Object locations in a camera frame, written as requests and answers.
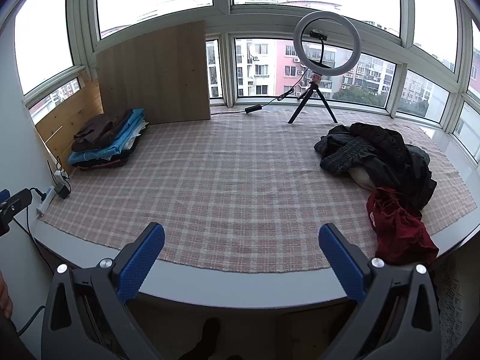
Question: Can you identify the brown laminate board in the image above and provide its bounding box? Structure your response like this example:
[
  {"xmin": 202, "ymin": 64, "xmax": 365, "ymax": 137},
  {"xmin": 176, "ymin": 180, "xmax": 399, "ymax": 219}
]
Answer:
[{"xmin": 96, "ymin": 20, "xmax": 212, "ymax": 125}]

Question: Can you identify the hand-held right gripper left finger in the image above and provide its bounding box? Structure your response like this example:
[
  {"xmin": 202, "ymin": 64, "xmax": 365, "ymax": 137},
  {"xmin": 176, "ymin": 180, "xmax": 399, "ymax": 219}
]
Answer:
[{"xmin": 41, "ymin": 222, "xmax": 166, "ymax": 360}]

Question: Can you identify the folded dark garment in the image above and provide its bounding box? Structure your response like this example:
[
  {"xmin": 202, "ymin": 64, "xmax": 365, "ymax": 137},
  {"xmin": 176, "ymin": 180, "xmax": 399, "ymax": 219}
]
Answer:
[{"xmin": 69, "ymin": 150, "xmax": 132, "ymax": 172}]

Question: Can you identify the stack of folded clothes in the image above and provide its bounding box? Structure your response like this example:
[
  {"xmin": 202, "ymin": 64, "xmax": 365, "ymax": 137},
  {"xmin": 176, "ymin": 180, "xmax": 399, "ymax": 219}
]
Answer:
[{"xmin": 68, "ymin": 108, "xmax": 150, "ymax": 166}]

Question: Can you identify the folded white garment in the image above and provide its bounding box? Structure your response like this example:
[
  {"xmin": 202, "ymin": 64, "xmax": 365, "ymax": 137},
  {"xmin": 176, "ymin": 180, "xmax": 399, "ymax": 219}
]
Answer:
[{"xmin": 124, "ymin": 120, "xmax": 146, "ymax": 149}]

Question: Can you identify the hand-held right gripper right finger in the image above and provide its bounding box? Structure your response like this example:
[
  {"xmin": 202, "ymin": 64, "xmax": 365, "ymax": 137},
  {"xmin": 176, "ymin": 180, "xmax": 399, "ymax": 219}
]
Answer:
[{"xmin": 318, "ymin": 223, "xmax": 443, "ymax": 360}]

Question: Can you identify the folded brown garment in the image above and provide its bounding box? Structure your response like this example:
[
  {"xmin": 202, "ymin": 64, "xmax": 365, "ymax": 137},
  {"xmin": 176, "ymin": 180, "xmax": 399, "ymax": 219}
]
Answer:
[{"xmin": 72, "ymin": 109, "xmax": 134, "ymax": 153}]

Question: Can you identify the pink plaid blanket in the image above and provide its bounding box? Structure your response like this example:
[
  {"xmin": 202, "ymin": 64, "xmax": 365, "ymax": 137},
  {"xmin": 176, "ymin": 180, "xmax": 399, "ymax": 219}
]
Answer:
[{"xmin": 37, "ymin": 110, "xmax": 477, "ymax": 274}]

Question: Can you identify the white ring light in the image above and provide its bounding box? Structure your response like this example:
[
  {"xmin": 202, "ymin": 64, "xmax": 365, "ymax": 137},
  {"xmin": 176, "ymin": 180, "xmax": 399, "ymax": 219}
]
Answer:
[{"xmin": 293, "ymin": 10, "xmax": 361, "ymax": 76}]

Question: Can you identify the person's left hand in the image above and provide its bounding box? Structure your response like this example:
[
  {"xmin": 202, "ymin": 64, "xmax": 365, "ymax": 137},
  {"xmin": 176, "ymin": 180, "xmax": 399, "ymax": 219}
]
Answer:
[{"xmin": 0, "ymin": 272, "xmax": 14, "ymax": 319}]

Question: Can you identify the white lace cloth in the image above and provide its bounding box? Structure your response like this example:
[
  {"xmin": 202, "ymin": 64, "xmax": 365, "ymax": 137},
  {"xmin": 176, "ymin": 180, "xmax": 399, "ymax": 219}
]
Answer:
[{"xmin": 431, "ymin": 247, "xmax": 480, "ymax": 360}]

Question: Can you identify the pine wood panel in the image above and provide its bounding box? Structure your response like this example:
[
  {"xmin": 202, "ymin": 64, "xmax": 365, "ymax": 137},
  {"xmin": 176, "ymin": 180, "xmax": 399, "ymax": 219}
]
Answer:
[{"xmin": 35, "ymin": 79, "xmax": 104, "ymax": 175}]

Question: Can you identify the black garment with yellow lines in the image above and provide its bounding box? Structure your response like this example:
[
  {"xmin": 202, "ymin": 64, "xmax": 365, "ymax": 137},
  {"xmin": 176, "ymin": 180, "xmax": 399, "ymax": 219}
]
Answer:
[{"xmin": 350, "ymin": 122, "xmax": 417, "ymax": 192}]

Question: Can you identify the black cable with inline switch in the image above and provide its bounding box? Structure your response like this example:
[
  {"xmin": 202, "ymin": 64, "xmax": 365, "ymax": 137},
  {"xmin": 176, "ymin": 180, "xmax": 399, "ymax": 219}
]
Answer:
[{"xmin": 210, "ymin": 77, "xmax": 312, "ymax": 115}]

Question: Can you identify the white power strip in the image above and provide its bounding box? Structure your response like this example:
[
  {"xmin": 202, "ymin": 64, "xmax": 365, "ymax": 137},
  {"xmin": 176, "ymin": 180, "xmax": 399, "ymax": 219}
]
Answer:
[{"xmin": 37, "ymin": 185, "xmax": 57, "ymax": 215}]

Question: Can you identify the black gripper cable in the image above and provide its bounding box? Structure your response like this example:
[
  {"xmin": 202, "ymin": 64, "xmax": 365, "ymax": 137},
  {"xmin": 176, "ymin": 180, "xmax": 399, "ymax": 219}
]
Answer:
[{"xmin": 11, "ymin": 305, "xmax": 46, "ymax": 342}]

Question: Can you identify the dark red garment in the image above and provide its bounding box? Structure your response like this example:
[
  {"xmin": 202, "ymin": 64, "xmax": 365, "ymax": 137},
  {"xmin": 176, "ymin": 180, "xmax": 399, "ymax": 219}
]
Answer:
[{"xmin": 367, "ymin": 187, "xmax": 439, "ymax": 265}]

